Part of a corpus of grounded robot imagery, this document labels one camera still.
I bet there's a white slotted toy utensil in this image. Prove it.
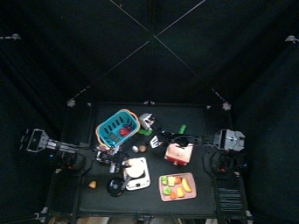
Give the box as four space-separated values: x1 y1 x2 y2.
149 135 161 149

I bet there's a green toy vegetable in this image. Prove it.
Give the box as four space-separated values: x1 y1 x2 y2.
137 129 155 137

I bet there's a silver toy appliance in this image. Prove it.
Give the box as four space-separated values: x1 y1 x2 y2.
137 112 156 131

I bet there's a white bowl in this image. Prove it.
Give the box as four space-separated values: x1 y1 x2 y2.
124 163 147 179

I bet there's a black toy frying pan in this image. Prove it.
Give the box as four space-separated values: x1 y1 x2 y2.
107 174 132 198

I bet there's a teal basket with orange rim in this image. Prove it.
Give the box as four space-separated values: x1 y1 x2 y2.
95 108 141 149

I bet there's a yellow toy banana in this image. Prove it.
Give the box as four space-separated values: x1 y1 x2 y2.
181 177 193 193

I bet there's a yellow toy pepper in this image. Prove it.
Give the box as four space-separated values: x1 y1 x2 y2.
175 186 187 199

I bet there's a pink tray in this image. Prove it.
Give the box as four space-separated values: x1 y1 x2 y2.
157 171 197 202

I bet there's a black panel with white text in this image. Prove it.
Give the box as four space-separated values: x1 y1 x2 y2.
213 174 248 219

